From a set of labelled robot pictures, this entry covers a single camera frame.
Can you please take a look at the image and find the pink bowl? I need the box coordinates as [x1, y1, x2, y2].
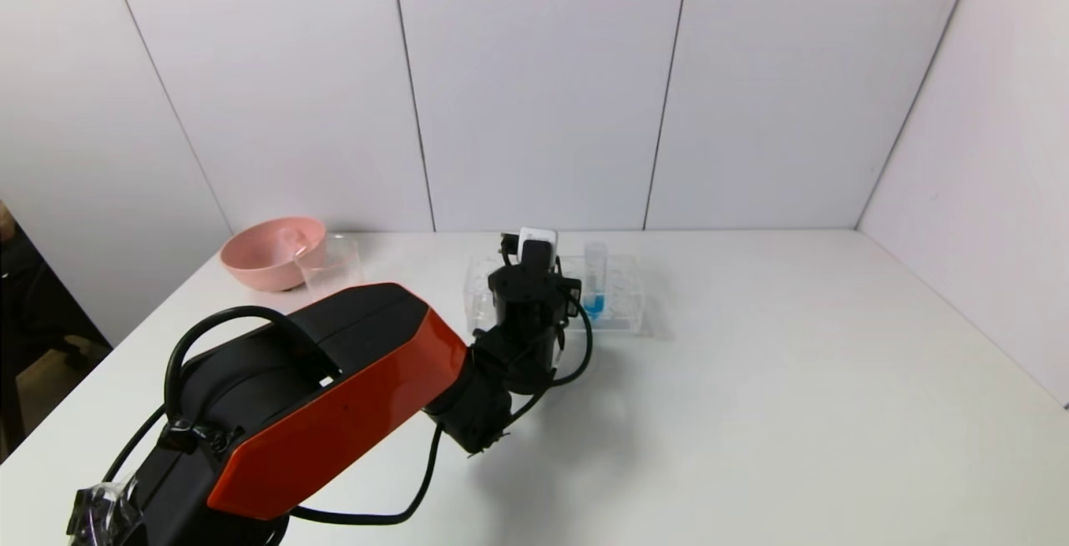
[220, 216, 328, 292]

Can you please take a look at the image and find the test tube with blue pigment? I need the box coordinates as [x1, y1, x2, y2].
[583, 241, 608, 321]

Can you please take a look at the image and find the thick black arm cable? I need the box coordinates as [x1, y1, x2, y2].
[288, 422, 443, 527]

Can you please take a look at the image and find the clear plastic beaker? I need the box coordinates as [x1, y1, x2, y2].
[298, 233, 365, 303]

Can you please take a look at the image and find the dark equipment beside table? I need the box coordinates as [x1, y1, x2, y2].
[0, 200, 114, 457]

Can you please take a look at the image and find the clear acrylic test tube rack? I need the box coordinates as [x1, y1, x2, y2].
[465, 254, 646, 336]

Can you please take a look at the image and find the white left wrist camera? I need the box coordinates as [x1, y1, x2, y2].
[518, 227, 558, 270]

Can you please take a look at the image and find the thin black camera cable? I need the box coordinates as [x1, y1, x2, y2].
[501, 279, 595, 430]

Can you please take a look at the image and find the test tube with red pigment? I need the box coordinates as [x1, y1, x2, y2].
[276, 227, 312, 261]

